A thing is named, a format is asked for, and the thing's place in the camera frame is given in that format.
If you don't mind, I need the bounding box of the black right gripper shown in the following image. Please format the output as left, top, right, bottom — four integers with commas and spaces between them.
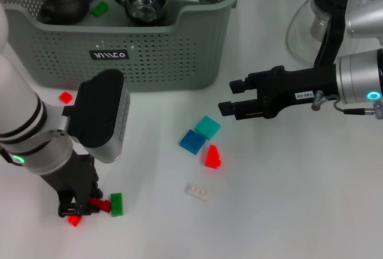
218, 64, 341, 121

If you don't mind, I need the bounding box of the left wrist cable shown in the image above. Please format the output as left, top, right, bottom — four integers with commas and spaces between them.
0, 147, 19, 166

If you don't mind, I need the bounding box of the green building block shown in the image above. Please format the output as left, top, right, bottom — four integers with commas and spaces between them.
90, 1, 110, 17
110, 192, 124, 217

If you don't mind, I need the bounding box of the teal square building block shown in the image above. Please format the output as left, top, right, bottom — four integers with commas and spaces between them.
194, 115, 221, 140

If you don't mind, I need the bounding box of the wrist cable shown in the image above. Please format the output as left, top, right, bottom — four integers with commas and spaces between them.
0, 147, 19, 166
311, 90, 383, 121

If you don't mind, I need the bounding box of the blue square building block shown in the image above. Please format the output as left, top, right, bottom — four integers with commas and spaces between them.
179, 129, 207, 155

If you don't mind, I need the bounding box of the grey perforated storage bin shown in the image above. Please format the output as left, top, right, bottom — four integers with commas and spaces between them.
0, 0, 242, 92

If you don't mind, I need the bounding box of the small red building block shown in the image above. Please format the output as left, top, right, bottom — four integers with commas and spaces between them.
59, 91, 74, 105

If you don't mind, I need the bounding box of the dark clay teapot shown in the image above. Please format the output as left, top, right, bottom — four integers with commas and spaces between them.
38, 0, 97, 25

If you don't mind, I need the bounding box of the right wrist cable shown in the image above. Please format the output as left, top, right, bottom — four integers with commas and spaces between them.
311, 90, 383, 121

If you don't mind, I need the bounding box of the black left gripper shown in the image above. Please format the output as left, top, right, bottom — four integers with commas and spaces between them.
39, 150, 105, 218

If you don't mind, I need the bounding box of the dark red arch block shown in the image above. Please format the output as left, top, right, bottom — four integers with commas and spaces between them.
88, 197, 112, 214

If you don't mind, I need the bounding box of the bright red slope block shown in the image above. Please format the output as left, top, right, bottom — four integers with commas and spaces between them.
205, 144, 224, 169

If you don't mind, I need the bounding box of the glass teapot black lid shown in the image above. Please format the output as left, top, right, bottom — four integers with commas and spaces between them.
285, 0, 354, 69

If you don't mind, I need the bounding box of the white flat plate block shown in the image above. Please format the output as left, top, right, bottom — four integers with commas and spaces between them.
184, 182, 213, 202

